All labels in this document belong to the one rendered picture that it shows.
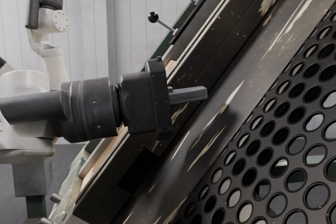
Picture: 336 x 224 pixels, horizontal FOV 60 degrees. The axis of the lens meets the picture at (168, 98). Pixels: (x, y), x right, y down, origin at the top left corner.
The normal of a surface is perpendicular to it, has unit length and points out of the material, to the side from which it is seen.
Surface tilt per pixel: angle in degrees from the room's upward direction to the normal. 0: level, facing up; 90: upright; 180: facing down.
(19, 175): 90
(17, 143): 73
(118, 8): 90
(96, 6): 90
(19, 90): 64
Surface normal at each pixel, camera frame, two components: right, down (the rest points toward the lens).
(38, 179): 0.17, 0.18
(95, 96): 0.07, -0.42
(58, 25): 0.92, 0.00
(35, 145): 0.94, -0.25
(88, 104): 0.11, -0.18
